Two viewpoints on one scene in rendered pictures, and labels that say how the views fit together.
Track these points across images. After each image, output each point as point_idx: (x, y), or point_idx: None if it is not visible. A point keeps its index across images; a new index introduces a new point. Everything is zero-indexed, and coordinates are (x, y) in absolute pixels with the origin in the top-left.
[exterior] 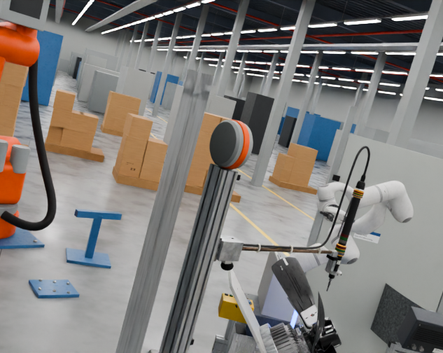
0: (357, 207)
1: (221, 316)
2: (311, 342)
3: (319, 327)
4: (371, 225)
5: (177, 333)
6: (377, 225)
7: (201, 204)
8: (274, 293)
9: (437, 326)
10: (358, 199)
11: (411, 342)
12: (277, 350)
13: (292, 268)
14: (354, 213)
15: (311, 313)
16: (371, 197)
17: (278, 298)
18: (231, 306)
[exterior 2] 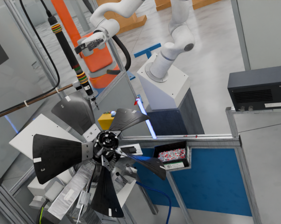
0: (64, 40)
1: (103, 129)
2: (93, 154)
3: (49, 158)
4: (177, 14)
5: None
6: (181, 11)
7: None
8: (149, 94)
9: (250, 86)
10: (57, 34)
11: (239, 105)
12: (75, 165)
13: (75, 101)
14: (64, 47)
15: (92, 131)
16: (128, 2)
17: (154, 96)
18: (104, 122)
